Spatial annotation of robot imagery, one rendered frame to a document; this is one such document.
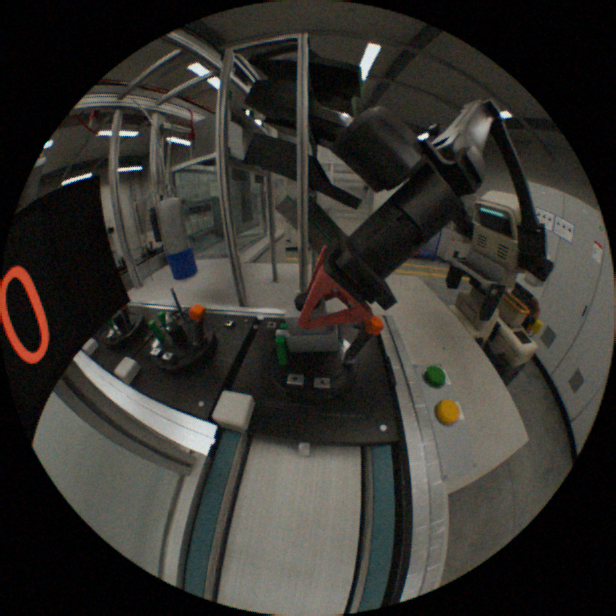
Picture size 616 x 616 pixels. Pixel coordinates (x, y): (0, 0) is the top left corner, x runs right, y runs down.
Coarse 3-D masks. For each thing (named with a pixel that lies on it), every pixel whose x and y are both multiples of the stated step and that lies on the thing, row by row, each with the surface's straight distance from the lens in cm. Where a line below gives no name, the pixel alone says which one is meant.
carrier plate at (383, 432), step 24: (264, 336) 35; (264, 360) 31; (360, 360) 31; (240, 384) 29; (264, 384) 28; (360, 384) 29; (384, 384) 30; (264, 408) 26; (288, 408) 26; (312, 408) 26; (336, 408) 26; (360, 408) 27; (384, 408) 28; (240, 432) 28; (264, 432) 25; (288, 432) 25; (312, 432) 25; (336, 432) 25; (360, 432) 25; (384, 432) 26
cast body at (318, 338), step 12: (300, 300) 21; (324, 300) 22; (288, 312) 21; (300, 312) 20; (312, 312) 20; (324, 312) 21; (288, 324) 21; (336, 324) 23; (276, 336) 25; (288, 336) 22; (300, 336) 22; (312, 336) 22; (324, 336) 21; (336, 336) 22; (300, 348) 23; (312, 348) 23; (324, 348) 23; (336, 348) 23
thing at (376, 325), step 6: (372, 318) 23; (378, 318) 24; (354, 324) 23; (360, 324) 23; (366, 324) 23; (372, 324) 22; (378, 324) 23; (366, 330) 23; (372, 330) 23; (378, 330) 23; (360, 336) 25; (366, 336) 24; (354, 342) 26; (360, 342) 25; (366, 342) 25; (348, 348) 27; (354, 348) 25; (360, 348) 25; (348, 354) 26; (354, 354) 26
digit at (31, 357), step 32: (32, 224) 10; (32, 256) 10; (0, 288) 10; (32, 288) 10; (0, 320) 10; (32, 320) 10; (64, 320) 10; (32, 352) 10; (64, 352) 11; (32, 384) 11
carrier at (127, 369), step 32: (160, 320) 40; (192, 320) 43; (224, 320) 42; (256, 320) 40; (160, 352) 37; (192, 352) 35; (224, 352) 34; (128, 384) 42; (160, 384) 36; (192, 384) 33; (224, 384) 31; (192, 416) 31
